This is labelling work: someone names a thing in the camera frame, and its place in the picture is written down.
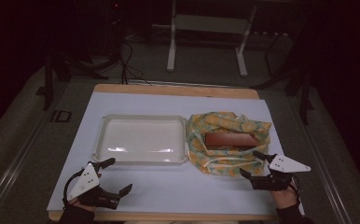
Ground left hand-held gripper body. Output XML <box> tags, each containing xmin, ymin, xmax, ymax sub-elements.
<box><xmin>63</xmin><ymin>161</ymin><xmax>122</xmax><ymax>211</ymax></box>

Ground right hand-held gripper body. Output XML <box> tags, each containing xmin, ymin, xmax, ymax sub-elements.
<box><xmin>250</xmin><ymin>153</ymin><xmax>312</xmax><ymax>192</ymax></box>

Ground yellow green patterned cloth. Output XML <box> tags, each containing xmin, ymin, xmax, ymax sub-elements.
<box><xmin>186</xmin><ymin>111</ymin><xmax>273</xmax><ymax>177</ymax></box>

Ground person's left hand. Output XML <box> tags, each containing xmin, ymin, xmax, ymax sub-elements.
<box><xmin>66</xmin><ymin>198</ymin><xmax>96</xmax><ymax>213</ymax></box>

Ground person's right hand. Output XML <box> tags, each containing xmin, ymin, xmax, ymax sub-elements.
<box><xmin>269</xmin><ymin>182</ymin><xmax>301</xmax><ymax>210</ymax></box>

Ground brown rectangular box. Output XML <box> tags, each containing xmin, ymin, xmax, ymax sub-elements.
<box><xmin>203</xmin><ymin>132</ymin><xmax>260</xmax><ymax>151</ymax></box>

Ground white square tray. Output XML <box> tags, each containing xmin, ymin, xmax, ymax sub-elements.
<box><xmin>92</xmin><ymin>113</ymin><xmax>189</xmax><ymax>166</ymax></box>

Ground white table mat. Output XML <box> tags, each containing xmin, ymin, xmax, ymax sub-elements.
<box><xmin>47</xmin><ymin>91</ymin><xmax>305</xmax><ymax>217</ymax></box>

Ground black floor socket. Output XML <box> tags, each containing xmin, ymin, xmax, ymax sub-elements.
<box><xmin>49</xmin><ymin>109</ymin><xmax>73</xmax><ymax>123</ymax></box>

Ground black stand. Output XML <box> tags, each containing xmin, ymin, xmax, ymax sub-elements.
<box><xmin>35</xmin><ymin>52</ymin><xmax>109</xmax><ymax>112</ymax></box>
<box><xmin>251</xmin><ymin>31</ymin><xmax>315</xmax><ymax>126</ymax></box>

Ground white metal stand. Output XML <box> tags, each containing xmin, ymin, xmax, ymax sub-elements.
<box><xmin>166</xmin><ymin>0</ymin><xmax>258</xmax><ymax>78</ymax></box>

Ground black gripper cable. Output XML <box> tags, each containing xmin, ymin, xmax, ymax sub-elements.
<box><xmin>62</xmin><ymin>168</ymin><xmax>88</xmax><ymax>209</ymax></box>

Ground black floor cables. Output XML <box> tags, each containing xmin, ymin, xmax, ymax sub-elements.
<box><xmin>118</xmin><ymin>40</ymin><xmax>153</xmax><ymax>86</ymax></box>

